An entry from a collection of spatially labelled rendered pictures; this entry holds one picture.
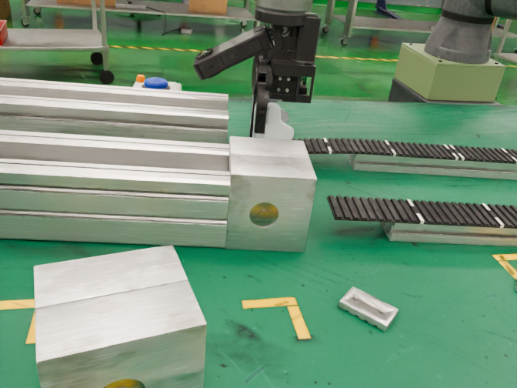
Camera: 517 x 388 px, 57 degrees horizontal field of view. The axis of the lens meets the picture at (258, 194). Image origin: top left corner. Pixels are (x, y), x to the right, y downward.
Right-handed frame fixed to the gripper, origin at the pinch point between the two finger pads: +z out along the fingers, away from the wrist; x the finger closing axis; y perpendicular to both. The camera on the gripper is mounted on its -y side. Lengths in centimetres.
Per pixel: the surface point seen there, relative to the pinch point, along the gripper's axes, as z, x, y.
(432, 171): 1.5, -2.1, 28.5
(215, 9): 55, 474, -11
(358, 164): 1.0, -2.1, 16.3
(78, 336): -7.5, -46.3, -13.6
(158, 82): -5.3, 11.7, -15.6
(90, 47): 54, 269, -91
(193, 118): -5.8, -5.1, -9.0
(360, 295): 1.3, -31.9, 9.1
